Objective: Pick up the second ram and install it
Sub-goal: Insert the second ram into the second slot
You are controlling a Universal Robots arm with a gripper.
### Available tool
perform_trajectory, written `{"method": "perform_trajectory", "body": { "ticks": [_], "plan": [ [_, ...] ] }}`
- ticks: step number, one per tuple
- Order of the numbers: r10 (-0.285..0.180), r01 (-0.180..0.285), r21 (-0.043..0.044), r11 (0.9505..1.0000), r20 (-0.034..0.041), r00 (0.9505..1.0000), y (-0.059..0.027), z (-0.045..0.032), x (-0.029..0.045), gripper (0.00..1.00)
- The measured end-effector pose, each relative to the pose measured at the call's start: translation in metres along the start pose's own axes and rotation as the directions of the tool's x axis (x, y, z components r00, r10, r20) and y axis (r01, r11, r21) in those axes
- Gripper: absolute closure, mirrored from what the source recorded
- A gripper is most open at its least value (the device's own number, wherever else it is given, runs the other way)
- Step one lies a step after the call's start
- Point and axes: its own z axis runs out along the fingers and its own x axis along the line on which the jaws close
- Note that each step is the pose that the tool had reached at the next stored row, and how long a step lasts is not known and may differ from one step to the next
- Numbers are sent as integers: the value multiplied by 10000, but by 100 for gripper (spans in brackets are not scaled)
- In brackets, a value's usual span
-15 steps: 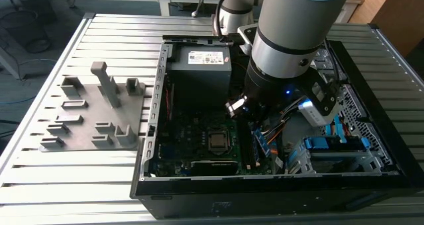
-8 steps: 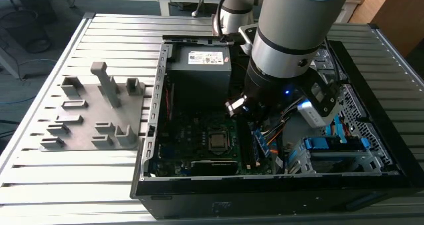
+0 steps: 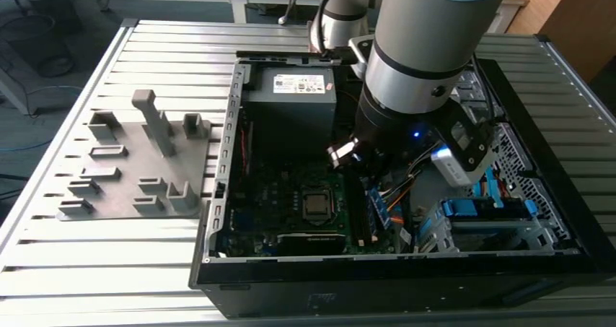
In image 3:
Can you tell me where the grey power supply unit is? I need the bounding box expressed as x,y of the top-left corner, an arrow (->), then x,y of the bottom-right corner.
243,66 -> 337,154

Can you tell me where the metal drive cage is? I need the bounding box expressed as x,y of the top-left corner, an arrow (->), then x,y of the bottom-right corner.
455,69 -> 507,126

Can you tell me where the silver CPU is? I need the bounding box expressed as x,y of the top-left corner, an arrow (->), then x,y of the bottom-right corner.
303,193 -> 333,215

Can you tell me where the hard disk in blue carrier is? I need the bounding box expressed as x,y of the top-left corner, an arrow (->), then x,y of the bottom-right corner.
441,196 -> 539,222

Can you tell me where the dark green motherboard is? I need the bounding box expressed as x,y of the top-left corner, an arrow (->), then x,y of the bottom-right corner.
225,153 -> 405,256

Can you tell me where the black graphics card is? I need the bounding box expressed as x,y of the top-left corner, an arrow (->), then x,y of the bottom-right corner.
276,232 -> 348,256

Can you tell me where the metal disk bay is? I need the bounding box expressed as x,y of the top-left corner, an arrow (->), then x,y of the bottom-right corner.
416,200 -> 573,253

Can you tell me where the black PC case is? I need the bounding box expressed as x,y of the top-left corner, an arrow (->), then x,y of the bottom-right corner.
187,51 -> 616,321

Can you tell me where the wooden cabinet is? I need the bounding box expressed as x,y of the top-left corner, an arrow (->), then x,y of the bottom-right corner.
507,0 -> 616,84

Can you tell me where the grey parts rack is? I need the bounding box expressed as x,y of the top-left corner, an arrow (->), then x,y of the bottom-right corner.
56,88 -> 213,222

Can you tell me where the black cart with wheels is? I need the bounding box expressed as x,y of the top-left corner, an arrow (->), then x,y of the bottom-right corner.
0,0 -> 83,79

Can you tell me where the small glossy wrist camera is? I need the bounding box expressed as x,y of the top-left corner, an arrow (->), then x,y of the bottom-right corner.
325,141 -> 369,170

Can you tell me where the black wire bundle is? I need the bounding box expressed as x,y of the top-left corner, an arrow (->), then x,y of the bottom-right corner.
389,149 -> 437,198

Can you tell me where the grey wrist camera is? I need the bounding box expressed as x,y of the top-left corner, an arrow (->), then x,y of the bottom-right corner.
429,144 -> 485,188

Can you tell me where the black camera bracket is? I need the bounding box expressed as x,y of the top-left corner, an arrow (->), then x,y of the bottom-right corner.
432,101 -> 496,173

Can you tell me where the orange flat data wire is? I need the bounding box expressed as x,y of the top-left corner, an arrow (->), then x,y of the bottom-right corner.
383,193 -> 411,227

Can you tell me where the blue flat data wire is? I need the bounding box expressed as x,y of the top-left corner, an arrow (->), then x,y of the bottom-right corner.
479,167 -> 504,209

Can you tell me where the thin red wire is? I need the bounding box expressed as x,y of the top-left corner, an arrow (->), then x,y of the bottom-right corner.
239,123 -> 251,173

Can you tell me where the black camera cable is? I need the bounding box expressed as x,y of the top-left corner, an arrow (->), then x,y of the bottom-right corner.
313,0 -> 348,59

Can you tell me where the hanging cable with plug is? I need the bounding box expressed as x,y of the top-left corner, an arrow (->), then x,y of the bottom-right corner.
277,0 -> 309,25

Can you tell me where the white table frame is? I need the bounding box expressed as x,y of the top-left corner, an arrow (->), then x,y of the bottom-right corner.
0,66 -> 37,117

